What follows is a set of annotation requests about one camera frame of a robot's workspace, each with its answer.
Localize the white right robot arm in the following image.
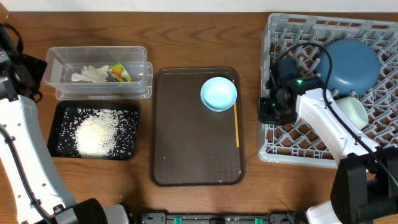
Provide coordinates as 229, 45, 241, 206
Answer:
259, 59, 397, 223

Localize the dark blue plate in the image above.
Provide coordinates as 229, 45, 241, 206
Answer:
315, 39, 381, 95

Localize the white rice pile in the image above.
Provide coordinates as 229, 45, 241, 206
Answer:
57, 107, 139, 159

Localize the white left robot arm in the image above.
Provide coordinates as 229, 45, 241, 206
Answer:
1, 23, 134, 224

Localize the grey plastic dishwasher rack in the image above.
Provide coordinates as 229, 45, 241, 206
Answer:
257, 13, 397, 169

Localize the mint green bowl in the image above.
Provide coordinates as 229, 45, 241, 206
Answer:
335, 96, 369, 129

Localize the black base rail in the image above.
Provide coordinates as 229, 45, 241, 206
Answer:
138, 212, 308, 224

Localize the white tissue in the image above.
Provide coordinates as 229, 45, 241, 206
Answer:
71, 65, 109, 83

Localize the yellow green snack wrapper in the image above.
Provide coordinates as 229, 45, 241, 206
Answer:
108, 63, 132, 82

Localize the brown plastic serving tray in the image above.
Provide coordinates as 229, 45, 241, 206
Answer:
150, 67, 246, 187

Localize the light blue saucer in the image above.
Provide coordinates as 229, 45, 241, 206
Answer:
200, 77, 238, 113

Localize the clear plastic waste bin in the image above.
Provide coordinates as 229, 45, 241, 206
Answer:
43, 46, 153, 100

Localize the black rectangular tray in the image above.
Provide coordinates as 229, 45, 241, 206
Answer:
45, 100, 141, 161

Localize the wooden chopstick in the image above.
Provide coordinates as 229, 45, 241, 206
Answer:
233, 80, 239, 148

